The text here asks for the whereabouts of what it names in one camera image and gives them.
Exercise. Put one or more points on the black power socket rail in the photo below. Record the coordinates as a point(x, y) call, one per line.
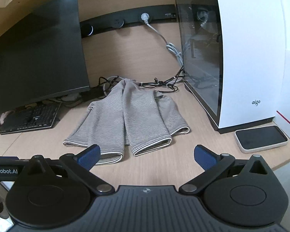
point(133, 20)

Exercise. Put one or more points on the black computer monitor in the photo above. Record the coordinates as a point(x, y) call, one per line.
point(38, 58)

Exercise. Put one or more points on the white computer case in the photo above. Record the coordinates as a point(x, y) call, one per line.
point(246, 65)

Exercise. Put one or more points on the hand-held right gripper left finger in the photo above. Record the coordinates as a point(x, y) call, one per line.
point(88, 159)

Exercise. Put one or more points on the pink cloth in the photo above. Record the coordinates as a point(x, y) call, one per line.
point(6, 116)

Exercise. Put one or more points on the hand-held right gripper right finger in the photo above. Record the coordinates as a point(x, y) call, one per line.
point(205, 160)

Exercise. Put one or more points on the black power adapter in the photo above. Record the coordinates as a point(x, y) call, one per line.
point(93, 93)

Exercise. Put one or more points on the grey striped pants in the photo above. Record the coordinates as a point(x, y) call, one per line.
point(133, 116)

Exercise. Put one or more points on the black keyboard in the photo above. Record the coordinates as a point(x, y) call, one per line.
point(30, 118)

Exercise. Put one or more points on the smartphone in white case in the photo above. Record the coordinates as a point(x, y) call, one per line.
point(261, 137)

